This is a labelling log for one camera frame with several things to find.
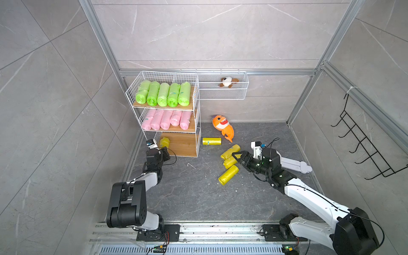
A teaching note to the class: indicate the yellow roll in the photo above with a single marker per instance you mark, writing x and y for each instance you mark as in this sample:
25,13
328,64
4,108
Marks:
164,142
212,141
234,149
228,175
229,162

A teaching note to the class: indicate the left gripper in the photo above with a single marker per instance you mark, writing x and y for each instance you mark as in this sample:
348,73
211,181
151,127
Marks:
163,153

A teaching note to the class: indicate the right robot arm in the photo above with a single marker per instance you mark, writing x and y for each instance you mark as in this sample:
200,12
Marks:
346,231

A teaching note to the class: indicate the white wire three-tier shelf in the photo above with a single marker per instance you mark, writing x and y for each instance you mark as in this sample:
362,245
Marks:
167,108

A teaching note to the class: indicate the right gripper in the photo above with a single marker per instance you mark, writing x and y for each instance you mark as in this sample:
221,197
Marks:
246,155

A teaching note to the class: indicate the black wall hook rack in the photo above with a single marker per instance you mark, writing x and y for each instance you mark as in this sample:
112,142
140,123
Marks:
371,152

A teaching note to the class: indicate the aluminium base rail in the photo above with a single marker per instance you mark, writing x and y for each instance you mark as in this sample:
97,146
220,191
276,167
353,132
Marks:
201,238

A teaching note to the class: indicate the orange shark plush toy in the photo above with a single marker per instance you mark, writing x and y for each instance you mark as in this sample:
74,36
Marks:
222,124

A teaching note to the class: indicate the pink roll small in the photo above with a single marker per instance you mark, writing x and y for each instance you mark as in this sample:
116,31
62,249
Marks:
146,123

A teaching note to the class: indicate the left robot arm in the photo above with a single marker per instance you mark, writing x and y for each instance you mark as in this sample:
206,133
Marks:
128,201

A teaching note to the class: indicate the green roll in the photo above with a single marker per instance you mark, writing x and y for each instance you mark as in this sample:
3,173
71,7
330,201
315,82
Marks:
184,94
163,94
142,93
172,98
152,95

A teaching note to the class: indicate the brown white plush toy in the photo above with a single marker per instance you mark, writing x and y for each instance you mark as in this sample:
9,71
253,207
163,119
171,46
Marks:
228,82

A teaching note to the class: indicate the white wire wall basket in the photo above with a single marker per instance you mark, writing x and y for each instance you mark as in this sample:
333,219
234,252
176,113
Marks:
213,86

